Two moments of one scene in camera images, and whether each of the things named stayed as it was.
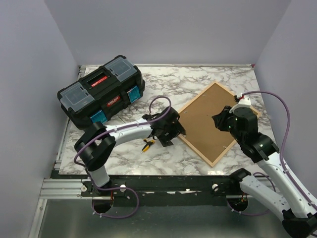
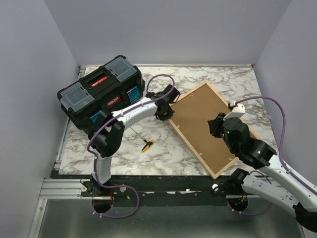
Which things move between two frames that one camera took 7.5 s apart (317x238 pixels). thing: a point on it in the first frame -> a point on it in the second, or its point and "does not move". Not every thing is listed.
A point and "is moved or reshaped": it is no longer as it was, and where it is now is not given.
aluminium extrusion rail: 62,189 does not move
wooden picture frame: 201,133 is moved or reshaped
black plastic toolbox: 117,84 does not move
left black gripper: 176,129 -> 168,115
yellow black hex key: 148,144 does not move
